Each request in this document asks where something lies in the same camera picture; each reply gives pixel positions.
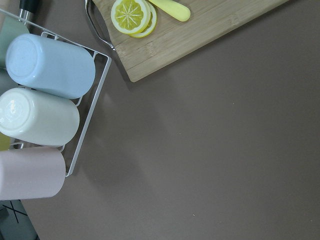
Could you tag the metal cutting board handle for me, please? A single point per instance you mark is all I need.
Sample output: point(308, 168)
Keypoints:
point(88, 4)

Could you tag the yellow mug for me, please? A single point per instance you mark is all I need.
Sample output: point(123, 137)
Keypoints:
point(5, 142)

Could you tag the white wire mug rack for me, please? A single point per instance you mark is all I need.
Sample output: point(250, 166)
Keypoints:
point(85, 104)

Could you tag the lemon slice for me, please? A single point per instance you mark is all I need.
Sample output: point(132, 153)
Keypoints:
point(130, 16)
point(151, 25)

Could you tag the yellow plastic knife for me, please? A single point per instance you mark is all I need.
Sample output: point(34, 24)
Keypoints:
point(175, 9)

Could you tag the white mug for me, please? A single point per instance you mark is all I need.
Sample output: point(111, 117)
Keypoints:
point(37, 117)

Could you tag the blue mug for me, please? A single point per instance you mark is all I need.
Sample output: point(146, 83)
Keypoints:
point(50, 66)

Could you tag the green mug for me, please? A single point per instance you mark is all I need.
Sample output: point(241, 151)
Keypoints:
point(11, 28)

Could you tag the pink mug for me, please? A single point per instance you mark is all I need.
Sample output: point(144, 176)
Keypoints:
point(31, 173)

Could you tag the black silver bottle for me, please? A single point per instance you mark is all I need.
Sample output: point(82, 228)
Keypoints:
point(28, 9)

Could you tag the wooden cutting board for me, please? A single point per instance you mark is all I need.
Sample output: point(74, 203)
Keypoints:
point(172, 39)

